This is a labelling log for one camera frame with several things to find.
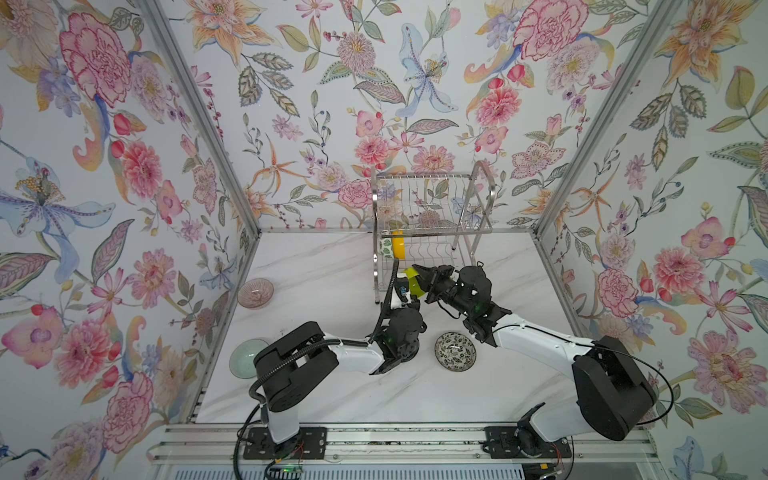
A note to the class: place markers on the green leaf pattern bowl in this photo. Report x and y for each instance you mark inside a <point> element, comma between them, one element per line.
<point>386,248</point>

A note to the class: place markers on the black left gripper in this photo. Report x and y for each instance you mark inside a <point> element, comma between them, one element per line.
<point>395,294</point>

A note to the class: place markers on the pink striped ceramic bowl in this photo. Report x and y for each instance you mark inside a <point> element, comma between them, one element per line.
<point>255,293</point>

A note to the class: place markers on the aluminium corner post right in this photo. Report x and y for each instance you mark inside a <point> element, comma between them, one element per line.
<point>637,59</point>

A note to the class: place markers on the aluminium corner post left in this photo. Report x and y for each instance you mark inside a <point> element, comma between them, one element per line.
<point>160,27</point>

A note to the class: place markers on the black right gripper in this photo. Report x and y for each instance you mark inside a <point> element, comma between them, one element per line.
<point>442,285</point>

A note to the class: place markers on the lime green bowl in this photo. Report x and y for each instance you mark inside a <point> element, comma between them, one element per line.
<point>413,283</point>

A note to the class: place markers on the pale celadon bowl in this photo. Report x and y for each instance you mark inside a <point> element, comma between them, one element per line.
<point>242,360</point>

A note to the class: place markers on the black white speckled bowl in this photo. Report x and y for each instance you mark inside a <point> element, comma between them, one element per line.
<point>455,352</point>

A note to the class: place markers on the yellow bowl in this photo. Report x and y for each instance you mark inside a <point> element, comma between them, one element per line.
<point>398,245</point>

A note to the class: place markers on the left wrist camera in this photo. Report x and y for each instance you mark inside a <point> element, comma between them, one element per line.
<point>401,294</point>

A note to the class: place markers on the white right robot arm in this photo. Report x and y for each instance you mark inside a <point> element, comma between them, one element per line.
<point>610,395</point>

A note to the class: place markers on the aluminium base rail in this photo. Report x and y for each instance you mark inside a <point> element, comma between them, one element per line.
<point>409,451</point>

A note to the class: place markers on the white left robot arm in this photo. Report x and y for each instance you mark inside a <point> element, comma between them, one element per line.
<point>288,370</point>

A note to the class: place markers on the chrome wire dish rack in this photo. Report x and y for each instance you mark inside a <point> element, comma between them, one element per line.
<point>443,216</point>

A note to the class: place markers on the aluminium corner post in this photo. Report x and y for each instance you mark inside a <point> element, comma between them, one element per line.
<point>637,59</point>
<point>160,27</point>

